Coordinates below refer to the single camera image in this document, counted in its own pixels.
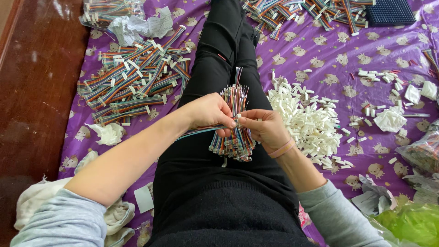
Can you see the person's left hand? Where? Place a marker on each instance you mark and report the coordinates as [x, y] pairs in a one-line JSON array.
[[205, 111]]

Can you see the person's right hand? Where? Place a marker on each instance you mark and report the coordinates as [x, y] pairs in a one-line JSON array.
[[271, 128]]

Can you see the small white plastic connector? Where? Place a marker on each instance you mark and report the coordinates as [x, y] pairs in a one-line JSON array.
[[236, 120]]

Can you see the pink rubber wristband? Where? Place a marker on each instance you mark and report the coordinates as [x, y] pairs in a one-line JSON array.
[[283, 149]]

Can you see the heap of white plastic connectors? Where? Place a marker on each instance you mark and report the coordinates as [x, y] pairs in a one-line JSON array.
[[305, 120]]

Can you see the person's legs in black trousers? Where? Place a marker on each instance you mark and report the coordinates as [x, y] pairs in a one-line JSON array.
[[219, 51]]

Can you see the purple cartoon print sheet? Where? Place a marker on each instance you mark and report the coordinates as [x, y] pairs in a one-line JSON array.
[[325, 65]]

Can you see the pink printed packet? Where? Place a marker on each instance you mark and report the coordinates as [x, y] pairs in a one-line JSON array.
[[304, 216]]

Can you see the person's black knitted sweater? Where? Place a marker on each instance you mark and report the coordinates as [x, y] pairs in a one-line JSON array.
[[226, 219]]

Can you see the crumpled printed paper sheet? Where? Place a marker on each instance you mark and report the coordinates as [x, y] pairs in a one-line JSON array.
[[144, 27]]

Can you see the white paper card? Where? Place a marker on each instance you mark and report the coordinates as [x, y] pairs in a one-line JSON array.
[[144, 199]]

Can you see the person's grey right sleeve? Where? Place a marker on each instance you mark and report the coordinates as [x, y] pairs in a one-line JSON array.
[[336, 216]]

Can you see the person's grey sleeve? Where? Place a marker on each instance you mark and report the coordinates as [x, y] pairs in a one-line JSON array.
[[336, 216], [65, 219]]

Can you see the large crumpled white tissue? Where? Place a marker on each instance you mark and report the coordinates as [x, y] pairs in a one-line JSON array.
[[390, 120]]

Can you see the crumpled grey wrapping paper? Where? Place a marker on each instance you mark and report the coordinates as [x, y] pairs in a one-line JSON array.
[[373, 197]]

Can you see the scattered white and red connectors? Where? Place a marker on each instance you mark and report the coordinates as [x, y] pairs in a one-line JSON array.
[[384, 76]]

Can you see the small white tissue piece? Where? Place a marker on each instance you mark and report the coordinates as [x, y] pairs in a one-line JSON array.
[[412, 94], [429, 90]]

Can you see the silver pen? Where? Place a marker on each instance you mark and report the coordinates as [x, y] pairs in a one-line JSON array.
[[416, 115]]

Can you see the crumpled printed wrapping paper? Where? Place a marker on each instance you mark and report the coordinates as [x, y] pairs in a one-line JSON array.
[[425, 187]]

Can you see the black studded grid block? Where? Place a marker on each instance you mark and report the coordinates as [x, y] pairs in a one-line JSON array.
[[391, 13]]

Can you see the green plastic bag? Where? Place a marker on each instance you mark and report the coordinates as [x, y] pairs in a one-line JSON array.
[[411, 223]]

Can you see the person's grey left sleeve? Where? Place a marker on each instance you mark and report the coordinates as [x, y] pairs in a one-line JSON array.
[[65, 219]]

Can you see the white crumpled cloth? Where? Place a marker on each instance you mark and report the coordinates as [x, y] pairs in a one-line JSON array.
[[34, 202]]

